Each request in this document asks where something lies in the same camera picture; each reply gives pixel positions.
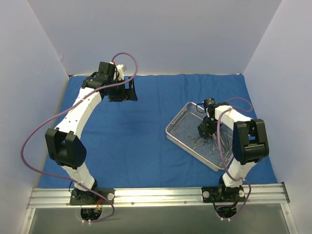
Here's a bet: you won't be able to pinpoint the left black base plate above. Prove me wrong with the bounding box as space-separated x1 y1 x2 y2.
69 188 115 205

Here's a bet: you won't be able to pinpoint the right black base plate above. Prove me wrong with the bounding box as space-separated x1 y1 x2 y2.
201 186 246 203

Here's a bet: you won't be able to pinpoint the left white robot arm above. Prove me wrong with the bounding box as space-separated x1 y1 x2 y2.
45 61 137 204

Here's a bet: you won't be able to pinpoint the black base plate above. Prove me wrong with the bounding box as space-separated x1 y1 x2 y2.
201 186 246 203
69 188 115 205

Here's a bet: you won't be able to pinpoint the steel forceps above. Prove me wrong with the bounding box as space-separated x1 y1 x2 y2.
188 135 207 145
209 136 219 155

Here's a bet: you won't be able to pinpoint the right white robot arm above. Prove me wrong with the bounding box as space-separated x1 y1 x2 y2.
197 98 269 201

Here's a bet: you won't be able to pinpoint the aluminium front rail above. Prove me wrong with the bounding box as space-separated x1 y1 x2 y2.
27 184 290 209

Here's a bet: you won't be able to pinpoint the metal mesh instrument tray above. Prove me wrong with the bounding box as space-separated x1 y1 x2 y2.
165 102 224 172

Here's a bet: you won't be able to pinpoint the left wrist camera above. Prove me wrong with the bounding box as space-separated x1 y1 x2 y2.
116 64 127 76

